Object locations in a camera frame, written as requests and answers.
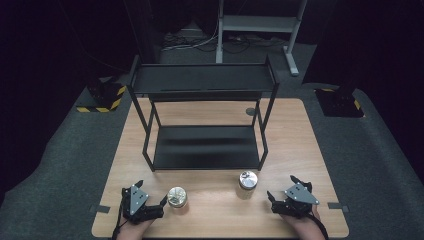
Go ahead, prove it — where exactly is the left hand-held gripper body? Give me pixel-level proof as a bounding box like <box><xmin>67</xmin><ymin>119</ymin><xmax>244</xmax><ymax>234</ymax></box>
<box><xmin>120</xmin><ymin>184</ymin><xmax>165</xmax><ymax>225</ymax></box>

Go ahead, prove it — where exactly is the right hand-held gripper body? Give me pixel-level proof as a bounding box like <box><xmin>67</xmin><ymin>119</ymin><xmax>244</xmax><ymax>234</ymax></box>
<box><xmin>270</xmin><ymin>182</ymin><xmax>320</xmax><ymax>220</ymax></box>

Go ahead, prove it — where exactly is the gold-lidded glass jar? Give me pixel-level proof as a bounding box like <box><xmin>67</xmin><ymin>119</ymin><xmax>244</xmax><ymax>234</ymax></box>
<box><xmin>166</xmin><ymin>186</ymin><xmax>189</xmax><ymax>210</ymax></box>

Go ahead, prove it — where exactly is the silver-lidded glass jar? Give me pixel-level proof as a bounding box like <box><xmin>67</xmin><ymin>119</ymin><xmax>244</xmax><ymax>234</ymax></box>
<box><xmin>236</xmin><ymin>170</ymin><xmax>260</xmax><ymax>201</ymax></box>

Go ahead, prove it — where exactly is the black two-tier metal shelf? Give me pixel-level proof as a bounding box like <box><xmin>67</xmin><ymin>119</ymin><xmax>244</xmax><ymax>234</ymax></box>
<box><xmin>126</xmin><ymin>54</ymin><xmax>280</xmax><ymax>173</ymax></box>

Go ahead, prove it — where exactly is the person's left hand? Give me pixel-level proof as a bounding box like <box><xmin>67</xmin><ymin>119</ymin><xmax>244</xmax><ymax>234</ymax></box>
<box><xmin>115</xmin><ymin>218</ymin><xmax>155</xmax><ymax>240</ymax></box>

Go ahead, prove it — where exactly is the person's right hand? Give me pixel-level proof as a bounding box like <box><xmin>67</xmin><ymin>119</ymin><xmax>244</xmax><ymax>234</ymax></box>
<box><xmin>279</xmin><ymin>206</ymin><xmax>327</xmax><ymax>240</ymax></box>

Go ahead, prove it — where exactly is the grey tape strip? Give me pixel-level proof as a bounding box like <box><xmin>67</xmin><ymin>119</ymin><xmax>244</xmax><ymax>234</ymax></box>
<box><xmin>327</xmin><ymin>201</ymin><xmax>350</xmax><ymax>214</ymax></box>
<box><xmin>89</xmin><ymin>204</ymin><xmax>111</xmax><ymax>214</ymax></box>

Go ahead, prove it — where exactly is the black yellow striped stand base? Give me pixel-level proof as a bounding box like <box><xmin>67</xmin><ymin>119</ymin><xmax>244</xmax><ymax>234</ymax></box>
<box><xmin>75</xmin><ymin>77</ymin><xmax>128</xmax><ymax>114</ymax></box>
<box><xmin>314</xmin><ymin>86</ymin><xmax>365</xmax><ymax>119</ymax></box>

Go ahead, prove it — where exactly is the grey metal stand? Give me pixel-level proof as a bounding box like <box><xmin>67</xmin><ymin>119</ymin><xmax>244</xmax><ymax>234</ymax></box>
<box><xmin>214</xmin><ymin>0</ymin><xmax>308</xmax><ymax>77</ymax></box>

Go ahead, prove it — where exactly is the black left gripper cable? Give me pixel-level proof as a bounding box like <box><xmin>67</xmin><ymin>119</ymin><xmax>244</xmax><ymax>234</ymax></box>
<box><xmin>111</xmin><ymin>188</ymin><xmax>128</xmax><ymax>240</ymax></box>

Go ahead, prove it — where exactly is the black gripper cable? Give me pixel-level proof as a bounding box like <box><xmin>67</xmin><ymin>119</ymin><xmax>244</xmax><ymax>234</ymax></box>
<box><xmin>111</xmin><ymin>188</ymin><xmax>128</xmax><ymax>240</ymax></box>
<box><xmin>308</xmin><ymin>204</ymin><xmax>330</xmax><ymax>240</ymax></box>

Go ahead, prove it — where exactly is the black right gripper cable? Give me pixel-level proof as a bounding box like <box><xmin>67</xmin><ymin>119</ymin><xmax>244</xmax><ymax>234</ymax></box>
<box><xmin>308</xmin><ymin>204</ymin><xmax>330</xmax><ymax>240</ymax></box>

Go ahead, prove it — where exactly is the bundle of floor cables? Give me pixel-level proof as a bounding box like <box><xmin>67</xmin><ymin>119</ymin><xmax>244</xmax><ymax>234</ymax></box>
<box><xmin>161</xmin><ymin>29</ymin><xmax>288</xmax><ymax>55</ymax></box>

